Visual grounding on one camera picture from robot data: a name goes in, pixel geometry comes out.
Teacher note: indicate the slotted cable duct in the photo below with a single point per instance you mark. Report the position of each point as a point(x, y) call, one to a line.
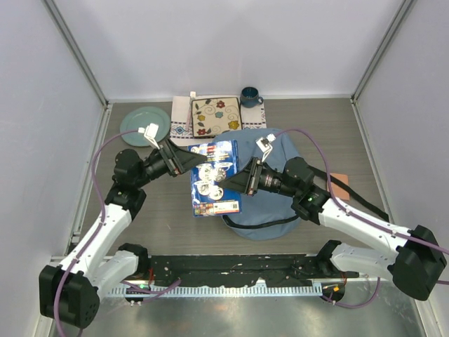
point(260, 289)

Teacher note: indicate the blue book with plates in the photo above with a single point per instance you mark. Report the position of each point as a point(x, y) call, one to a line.
point(222, 162)

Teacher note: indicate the dark blue mug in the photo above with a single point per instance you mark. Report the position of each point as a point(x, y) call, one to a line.
point(250, 97)

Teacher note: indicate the blue student backpack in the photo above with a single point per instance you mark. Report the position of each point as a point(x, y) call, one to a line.
point(268, 215)

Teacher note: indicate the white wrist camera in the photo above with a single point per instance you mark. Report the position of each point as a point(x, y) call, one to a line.
point(265, 145)
point(152, 134)

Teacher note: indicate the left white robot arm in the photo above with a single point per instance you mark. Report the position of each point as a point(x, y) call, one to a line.
point(71, 291)

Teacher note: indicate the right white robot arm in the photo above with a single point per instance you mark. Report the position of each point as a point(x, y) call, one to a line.
point(410, 258)

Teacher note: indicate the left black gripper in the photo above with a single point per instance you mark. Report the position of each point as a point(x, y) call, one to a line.
point(178, 160)

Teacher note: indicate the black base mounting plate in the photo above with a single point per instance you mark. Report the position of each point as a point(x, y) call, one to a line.
point(235, 270)

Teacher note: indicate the square floral plate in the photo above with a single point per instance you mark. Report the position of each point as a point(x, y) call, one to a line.
point(214, 116)

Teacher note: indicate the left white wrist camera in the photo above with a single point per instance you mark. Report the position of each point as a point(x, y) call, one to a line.
point(152, 134)

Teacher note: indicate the white fork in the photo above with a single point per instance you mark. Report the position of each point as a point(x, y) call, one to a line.
point(192, 97)

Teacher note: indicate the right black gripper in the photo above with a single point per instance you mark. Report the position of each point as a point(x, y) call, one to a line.
point(243, 181)

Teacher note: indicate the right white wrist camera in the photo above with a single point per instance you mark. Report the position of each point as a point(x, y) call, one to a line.
point(265, 145)

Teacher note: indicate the green round plate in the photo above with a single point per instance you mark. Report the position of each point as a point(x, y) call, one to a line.
point(141, 118)

